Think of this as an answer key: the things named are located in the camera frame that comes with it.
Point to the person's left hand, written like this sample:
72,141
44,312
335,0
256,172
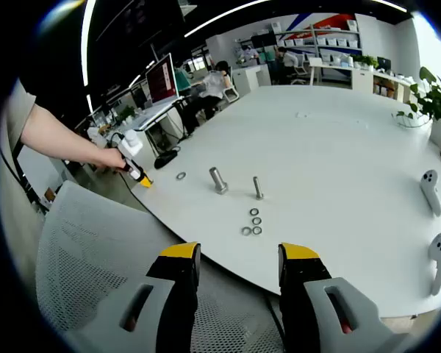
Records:
112,160

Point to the small potted plants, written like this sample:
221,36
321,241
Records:
367,60

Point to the curved ceiling light strip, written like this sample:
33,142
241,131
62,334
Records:
86,36
228,16

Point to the shelf with white bins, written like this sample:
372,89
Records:
330,42

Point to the green leafy plant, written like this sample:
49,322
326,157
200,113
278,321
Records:
437,99

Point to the person's grey shirt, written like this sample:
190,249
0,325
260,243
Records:
16,220

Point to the small steel threaded stud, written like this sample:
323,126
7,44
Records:
257,187

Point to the large steel threaded stud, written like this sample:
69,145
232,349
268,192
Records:
217,180

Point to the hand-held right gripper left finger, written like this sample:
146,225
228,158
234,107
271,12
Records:
178,279

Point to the white mesh office chair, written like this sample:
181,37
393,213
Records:
95,250

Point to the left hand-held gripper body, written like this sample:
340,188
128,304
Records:
130,145

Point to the computer monitor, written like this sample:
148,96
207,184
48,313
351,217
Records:
161,79

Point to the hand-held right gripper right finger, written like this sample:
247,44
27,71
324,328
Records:
308,283

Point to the white handheld controller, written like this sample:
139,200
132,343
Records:
440,257
431,191

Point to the white office workstation desk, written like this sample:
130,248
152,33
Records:
154,114

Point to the white desk with legs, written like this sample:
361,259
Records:
323,62

